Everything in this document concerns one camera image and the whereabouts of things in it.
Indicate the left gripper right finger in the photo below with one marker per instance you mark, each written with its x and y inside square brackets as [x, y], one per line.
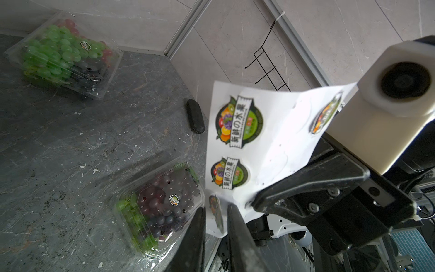
[244, 255]

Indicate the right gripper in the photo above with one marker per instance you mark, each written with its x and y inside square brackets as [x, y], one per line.
[343, 202]

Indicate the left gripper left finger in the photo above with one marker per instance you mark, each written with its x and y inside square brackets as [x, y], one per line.
[190, 256]

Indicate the white sticker sheet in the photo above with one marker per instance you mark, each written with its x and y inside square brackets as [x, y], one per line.
[257, 138]

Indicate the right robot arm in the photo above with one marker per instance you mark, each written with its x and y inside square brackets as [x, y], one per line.
[418, 153]

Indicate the purple grape box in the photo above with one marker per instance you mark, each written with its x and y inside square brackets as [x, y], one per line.
[155, 210]

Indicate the black oval object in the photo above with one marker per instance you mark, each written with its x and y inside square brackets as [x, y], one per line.
[195, 116]

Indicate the black hook rack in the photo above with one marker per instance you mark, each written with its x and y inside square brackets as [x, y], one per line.
[268, 68]

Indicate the green grape box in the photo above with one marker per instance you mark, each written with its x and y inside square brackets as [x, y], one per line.
[66, 52]

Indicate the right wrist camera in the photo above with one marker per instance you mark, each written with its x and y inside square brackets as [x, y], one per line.
[394, 102]

